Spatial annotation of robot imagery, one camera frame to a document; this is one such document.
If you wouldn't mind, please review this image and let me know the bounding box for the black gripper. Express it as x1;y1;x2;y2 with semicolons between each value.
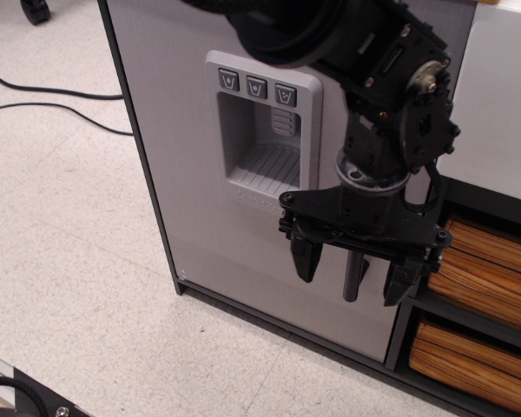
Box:
280;186;452;307

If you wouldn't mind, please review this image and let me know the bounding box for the dark bar door handle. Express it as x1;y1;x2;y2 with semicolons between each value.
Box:
343;251;370;302

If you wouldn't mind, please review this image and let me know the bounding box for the grey toy fridge door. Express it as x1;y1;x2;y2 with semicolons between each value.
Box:
99;1;459;369

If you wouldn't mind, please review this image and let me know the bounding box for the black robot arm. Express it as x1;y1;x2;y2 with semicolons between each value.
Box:
195;1;459;306

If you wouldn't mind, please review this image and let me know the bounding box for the upper wooden striped drawer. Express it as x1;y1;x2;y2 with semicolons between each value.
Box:
428;218;521;331

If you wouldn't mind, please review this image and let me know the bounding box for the wooden striped drawer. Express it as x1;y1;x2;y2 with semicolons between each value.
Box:
409;321;521;414
428;218;521;331

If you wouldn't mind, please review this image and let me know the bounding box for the lower wooden striped drawer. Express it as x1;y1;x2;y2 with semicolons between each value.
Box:
409;321;521;414

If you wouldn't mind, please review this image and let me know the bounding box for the grey water dispenser panel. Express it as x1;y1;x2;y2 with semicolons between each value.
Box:
205;50;323;216

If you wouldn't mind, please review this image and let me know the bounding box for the white sink front panel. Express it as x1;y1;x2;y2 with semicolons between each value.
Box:
439;1;521;200

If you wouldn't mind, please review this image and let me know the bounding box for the black caster wheel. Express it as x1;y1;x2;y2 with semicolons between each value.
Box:
20;0;50;25

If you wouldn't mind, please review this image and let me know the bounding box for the dark grey cabinet frame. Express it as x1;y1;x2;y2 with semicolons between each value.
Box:
99;1;521;416

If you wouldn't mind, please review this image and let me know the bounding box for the lower black floor cable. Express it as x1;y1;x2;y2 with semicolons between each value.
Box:
0;102;134;136

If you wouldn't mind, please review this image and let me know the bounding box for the black floor cable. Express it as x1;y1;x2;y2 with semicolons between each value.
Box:
0;102;134;136
0;67;124;101

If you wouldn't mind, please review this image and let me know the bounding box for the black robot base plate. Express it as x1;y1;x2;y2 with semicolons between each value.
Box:
13;368;89;417

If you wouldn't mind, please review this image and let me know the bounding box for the black braided cable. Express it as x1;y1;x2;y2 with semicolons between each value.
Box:
0;375;49;417

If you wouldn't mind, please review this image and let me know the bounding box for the upper black floor cable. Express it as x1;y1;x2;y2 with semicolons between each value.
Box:
0;67;124;101

